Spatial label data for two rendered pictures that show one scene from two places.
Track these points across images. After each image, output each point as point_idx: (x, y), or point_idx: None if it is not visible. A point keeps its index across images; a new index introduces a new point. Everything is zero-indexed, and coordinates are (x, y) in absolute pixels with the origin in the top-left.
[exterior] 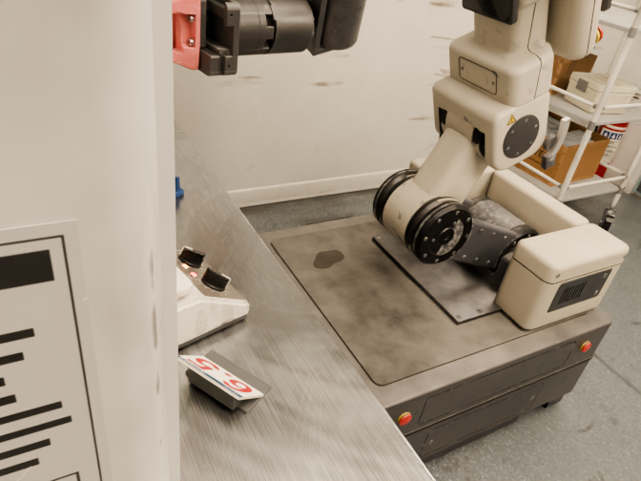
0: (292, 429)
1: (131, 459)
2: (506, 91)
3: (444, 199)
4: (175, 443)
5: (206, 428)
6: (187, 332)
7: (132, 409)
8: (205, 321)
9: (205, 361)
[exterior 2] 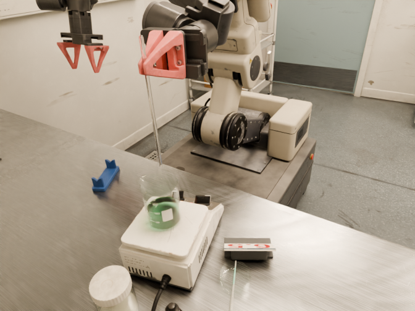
0: (299, 252)
1: None
2: (243, 47)
3: (231, 114)
4: None
5: (264, 276)
6: (211, 235)
7: None
8: (215, 224)
9: (231, 244)
